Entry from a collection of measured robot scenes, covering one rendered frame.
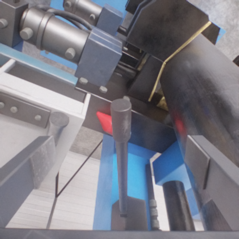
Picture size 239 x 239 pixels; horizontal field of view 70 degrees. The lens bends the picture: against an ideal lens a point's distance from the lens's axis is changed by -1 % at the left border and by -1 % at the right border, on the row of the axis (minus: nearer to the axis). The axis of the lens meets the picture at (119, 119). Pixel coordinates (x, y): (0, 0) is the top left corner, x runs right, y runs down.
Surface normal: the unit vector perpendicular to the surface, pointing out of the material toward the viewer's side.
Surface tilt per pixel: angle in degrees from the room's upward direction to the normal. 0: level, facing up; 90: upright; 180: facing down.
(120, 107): 90
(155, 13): 0
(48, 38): 11
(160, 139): 0
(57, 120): 89
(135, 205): 90
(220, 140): 90
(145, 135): 0
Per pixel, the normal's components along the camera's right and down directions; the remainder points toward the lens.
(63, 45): 0.07, 0.53
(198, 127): -0.88, -0.37
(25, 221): 0.45, -0.65
